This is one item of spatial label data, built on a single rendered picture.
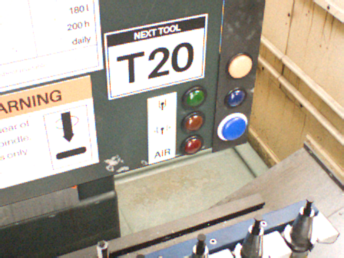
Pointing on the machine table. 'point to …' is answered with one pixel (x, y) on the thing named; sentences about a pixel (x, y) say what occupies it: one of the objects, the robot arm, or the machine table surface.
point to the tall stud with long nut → (103, 249)
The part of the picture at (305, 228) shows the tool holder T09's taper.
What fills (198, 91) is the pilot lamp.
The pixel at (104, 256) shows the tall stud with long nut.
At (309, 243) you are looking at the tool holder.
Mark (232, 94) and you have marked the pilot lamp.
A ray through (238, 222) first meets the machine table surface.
